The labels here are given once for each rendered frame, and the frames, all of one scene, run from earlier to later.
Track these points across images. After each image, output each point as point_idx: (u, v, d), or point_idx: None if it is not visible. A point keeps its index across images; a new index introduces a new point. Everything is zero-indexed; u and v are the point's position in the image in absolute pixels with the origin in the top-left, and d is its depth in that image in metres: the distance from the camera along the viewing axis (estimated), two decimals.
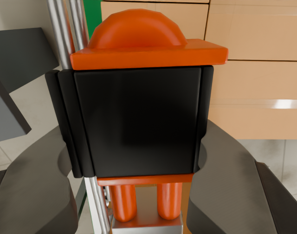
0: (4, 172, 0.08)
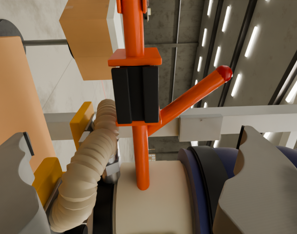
0: None
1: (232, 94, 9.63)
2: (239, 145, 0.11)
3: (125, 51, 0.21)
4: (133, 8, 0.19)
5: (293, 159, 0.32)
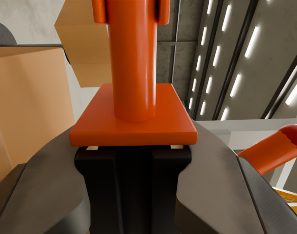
0: (25, 165, 0.08)
1: (231, 94, 9.57)
2: None
3: (114, 107, 0.10)
4: (136, 12, 0.07)
5: None
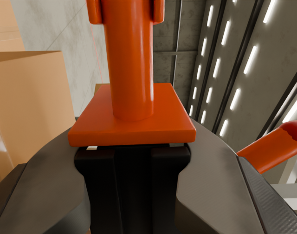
0: (25, 165, 0.08)
1: (230, 107, 9.89)
2: None
3: (113, 107, 0.10)
4: (131, 11, 0.07)
5: None
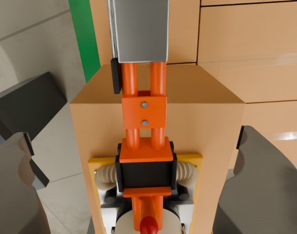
0: None
1: None
2: (239, 145, 0.11)
3: None
4: (125, 122, 0.28)
5: None
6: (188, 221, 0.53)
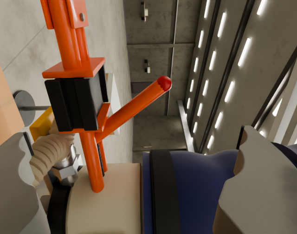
0: None
1: (225, 100, 9.99)
2: (239, 145, 0.11)
3: (62, 63, 0.23)
4: (61, 24, 0.20)
5: None
6: None
